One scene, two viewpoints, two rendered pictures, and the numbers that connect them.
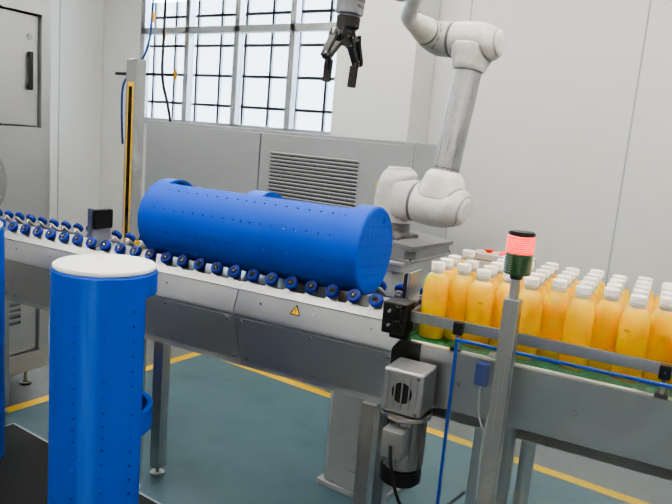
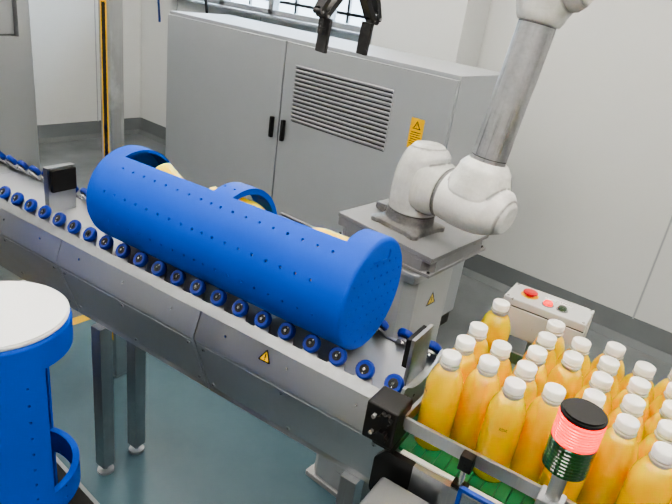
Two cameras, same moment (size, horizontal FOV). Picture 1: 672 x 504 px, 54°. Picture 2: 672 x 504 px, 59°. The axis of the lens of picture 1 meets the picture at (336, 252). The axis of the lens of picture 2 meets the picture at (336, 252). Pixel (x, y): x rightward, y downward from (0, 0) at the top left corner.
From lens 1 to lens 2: 87 cm
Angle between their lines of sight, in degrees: 15
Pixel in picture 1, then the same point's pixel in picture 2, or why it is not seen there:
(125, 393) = (25, 479)
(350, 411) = not seen: hidden behind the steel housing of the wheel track
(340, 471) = (330, 471)
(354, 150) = (389, 76)
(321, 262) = (297, 310)
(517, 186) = (578, 117)
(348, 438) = not seen: hidden behind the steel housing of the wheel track
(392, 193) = (415, 181)
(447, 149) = (493, 135)
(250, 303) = (213, 332)
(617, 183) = not seen: outside the picture
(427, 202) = (458, 203)
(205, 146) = (227, 49)
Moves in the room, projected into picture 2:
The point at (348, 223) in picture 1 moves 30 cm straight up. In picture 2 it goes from (335, 266) to (355, 131)
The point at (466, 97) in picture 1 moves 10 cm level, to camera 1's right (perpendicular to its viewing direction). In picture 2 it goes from (529, 64) to (568, 70)
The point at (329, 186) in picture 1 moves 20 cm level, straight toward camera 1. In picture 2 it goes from (358, 115) to (355, 123)
